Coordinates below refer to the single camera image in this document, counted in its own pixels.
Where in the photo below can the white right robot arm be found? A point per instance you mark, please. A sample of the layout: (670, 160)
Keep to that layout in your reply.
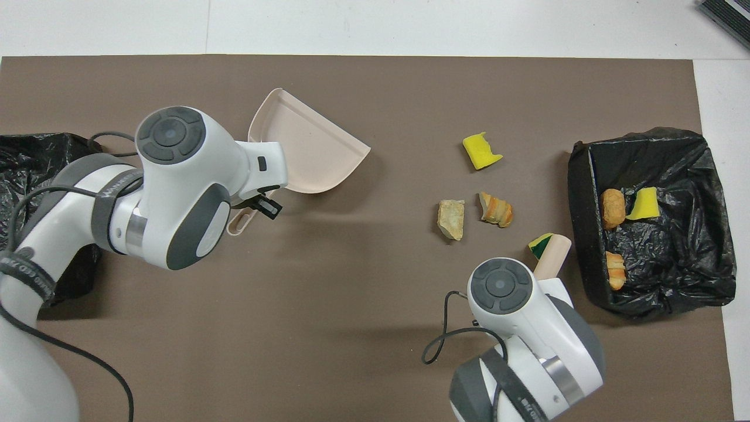
(527, 328)

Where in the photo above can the notched yellow sponge piece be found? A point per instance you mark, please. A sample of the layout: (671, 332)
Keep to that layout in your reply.
(480, 153)

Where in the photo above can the plain yellow sponge piece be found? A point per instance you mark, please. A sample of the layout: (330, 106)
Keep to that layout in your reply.
(644, 204)

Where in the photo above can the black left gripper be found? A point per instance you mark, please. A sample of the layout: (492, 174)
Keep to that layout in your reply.
(258, 197)

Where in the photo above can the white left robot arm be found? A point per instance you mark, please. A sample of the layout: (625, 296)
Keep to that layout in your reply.
(176, 176)

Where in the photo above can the cream pastry piece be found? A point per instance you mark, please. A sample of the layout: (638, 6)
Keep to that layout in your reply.
(615, 269)

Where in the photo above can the black ribbed device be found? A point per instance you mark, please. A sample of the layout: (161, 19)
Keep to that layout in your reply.
(729, 14)

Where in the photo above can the beige bread chunk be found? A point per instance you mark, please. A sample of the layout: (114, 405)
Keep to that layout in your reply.
(451, 220)

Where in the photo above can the striped orange croissant piece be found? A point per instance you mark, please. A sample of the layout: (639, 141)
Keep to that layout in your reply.
(498, 211)

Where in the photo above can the beige brush with black bristles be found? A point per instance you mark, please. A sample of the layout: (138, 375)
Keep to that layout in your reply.
(554, 255)

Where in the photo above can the brown bread roll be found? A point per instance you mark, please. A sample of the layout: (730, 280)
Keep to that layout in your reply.
(613, 208)

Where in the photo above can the yellow and green sponge piece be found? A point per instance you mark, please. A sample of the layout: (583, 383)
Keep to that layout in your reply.
(539, 243)

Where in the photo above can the beige plastic dustpan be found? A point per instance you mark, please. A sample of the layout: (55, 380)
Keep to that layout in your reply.
(304, 146)

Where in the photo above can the bin lined with black bag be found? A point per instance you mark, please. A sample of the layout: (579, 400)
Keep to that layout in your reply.
(674, 252)
(35, 158)

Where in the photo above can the brown table mat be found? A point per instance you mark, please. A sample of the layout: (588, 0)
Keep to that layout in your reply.
(410, 88)

